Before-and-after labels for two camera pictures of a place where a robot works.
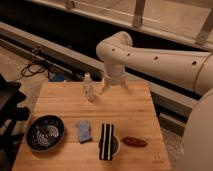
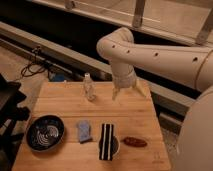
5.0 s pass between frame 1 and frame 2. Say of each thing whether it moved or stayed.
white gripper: moved
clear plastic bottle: stayed
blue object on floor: stayed
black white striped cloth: stayed
